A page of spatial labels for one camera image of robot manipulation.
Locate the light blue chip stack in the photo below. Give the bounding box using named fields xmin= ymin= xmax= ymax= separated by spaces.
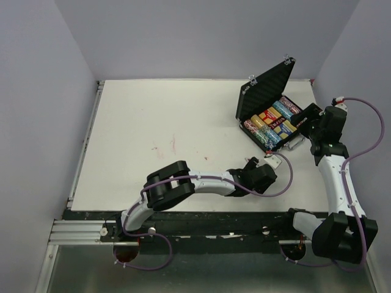
xmin=282 ymin=110 xmax=293 ymax=121
xmin=263 ymin=128 xmax=282 ymax=145
xmin=272 ymin=101 xmax=290 ymax=114

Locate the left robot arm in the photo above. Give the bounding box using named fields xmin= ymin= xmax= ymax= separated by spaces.
xmin=114 ymin=157 xmax=277 ymax=241

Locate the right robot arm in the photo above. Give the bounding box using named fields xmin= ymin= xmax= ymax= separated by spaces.
xmin=281 ymin=101 xmax=378 ymax=264

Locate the green blue chip row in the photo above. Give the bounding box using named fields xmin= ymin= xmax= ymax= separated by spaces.
xmin=253 ymin=130 xmax=275 ymax=151

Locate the red white chip row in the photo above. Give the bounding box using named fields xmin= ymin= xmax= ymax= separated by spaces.
xmin=243 ymin=120 xmax=259 ymax=135

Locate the gold chip row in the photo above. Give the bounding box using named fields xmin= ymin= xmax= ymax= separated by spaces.
xmin=250 ymin=115 xmax=268 ymax=129

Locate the red card deck box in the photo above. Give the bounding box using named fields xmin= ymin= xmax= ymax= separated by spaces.
xmin=258 ymin=107 xmax=282 ymax=125

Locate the black poker case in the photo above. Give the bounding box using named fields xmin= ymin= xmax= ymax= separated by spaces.
xmin=235 ymin=55 xmax=299 ymax=152

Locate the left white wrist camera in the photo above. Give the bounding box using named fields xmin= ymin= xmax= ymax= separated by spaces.
xmin=263 ymin=153 xmax=282 ymax=170

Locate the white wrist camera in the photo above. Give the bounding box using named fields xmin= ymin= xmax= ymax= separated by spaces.
xmin=263 ymin=153 xmax=282 ymax=170
xmin=331 ymin=96 xmax=348 ymax=113

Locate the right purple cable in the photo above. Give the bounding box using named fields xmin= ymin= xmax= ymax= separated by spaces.
xmin=279 ymin=96 xmax=384 ymax=273

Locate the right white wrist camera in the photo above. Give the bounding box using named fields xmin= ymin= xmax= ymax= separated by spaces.
xmin=331 ymin=96 xmax=348 ymax=113

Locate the aluminium table edge rail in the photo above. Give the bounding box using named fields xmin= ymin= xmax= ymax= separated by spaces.
xmin=66 ymin=81 xmax=105 ymax=209

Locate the aluminium frame rail left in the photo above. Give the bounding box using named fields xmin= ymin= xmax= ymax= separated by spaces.
xmin=48 ymin=220 xmax=104 ymax=245

